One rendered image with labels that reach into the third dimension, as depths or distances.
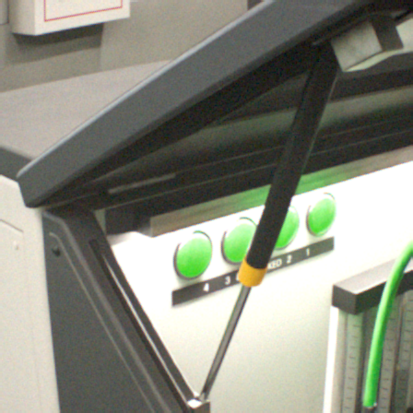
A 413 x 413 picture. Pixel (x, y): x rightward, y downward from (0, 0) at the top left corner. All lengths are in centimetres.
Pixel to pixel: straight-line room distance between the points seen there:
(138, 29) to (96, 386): 500
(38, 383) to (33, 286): 12
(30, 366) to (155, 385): 22
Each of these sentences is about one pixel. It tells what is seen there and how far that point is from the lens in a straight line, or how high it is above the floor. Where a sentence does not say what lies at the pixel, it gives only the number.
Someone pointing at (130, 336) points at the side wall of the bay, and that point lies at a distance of 91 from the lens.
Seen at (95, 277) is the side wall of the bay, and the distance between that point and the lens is 93.
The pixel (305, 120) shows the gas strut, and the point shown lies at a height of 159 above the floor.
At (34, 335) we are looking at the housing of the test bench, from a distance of 105.
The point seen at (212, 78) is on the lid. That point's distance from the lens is 71.
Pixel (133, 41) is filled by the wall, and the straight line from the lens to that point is 589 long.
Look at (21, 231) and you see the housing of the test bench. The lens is 102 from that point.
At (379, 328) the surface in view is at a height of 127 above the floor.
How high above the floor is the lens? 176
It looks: 19 degrees down
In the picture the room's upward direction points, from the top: straight up
